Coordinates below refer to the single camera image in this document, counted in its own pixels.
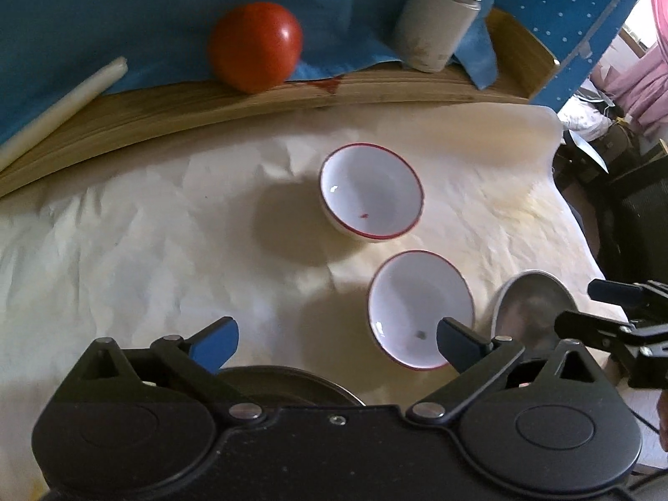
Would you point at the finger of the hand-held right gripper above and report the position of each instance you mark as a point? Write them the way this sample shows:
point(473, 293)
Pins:
point(610, 293)
point(589, 330)

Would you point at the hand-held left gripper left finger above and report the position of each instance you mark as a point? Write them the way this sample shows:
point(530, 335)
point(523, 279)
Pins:
point(214, 347)

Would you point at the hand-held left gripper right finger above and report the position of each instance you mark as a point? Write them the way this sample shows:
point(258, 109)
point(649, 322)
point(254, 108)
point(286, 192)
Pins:
point(462, 347)

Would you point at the white bowl red rim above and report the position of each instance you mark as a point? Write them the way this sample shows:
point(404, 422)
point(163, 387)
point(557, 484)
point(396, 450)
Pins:
point(373, 193)
point(412, 302)

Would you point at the deep steel bowl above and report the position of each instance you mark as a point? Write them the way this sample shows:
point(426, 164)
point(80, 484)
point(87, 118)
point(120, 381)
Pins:
point(527, 305)

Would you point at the large steel plate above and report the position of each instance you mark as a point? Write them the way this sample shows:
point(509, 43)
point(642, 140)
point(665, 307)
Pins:
point(352, 396)

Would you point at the person's right forearm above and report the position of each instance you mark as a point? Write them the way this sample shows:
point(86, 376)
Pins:
point(663, 417)

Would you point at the black chair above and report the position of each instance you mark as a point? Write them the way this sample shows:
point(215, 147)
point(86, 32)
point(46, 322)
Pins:
point(631, 209)

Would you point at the crumpled white paper sheet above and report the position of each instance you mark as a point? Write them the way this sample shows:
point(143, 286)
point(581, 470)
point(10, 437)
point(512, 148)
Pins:
point(156, 245)

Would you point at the wooden shelf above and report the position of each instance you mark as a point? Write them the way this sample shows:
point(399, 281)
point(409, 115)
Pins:
point(209, 109)

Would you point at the pink cloth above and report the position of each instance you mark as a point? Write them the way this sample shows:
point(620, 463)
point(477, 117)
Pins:
point(647, 52)

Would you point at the white rolling pin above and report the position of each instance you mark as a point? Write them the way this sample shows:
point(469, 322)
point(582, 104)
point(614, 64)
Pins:
point(62, 109)

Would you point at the blue dotted fabric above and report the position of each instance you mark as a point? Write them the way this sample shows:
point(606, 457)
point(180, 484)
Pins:
point(563, 5)

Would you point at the red tomato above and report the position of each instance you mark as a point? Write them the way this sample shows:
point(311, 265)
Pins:
point(255, 44)

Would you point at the white thermos flask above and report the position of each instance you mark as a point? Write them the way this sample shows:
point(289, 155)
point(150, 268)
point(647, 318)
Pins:
point(433, 21)

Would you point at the light blue cloth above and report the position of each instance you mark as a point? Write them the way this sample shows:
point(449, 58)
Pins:
point(130, 5)

